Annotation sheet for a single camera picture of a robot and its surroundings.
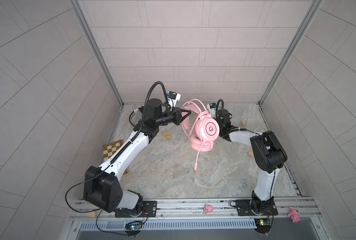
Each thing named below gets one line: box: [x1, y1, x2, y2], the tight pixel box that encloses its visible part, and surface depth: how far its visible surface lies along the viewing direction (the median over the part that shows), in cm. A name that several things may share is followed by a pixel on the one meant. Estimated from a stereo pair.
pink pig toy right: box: [288, 207, 301, 223], surface depth 69 cm
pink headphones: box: [181, 99, 220, 170], surface depth 58 cm
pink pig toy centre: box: [203, 204, 214, 213], surface depth 72 cm
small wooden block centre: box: [163, 132, 172, 140], surface depth 98 cm
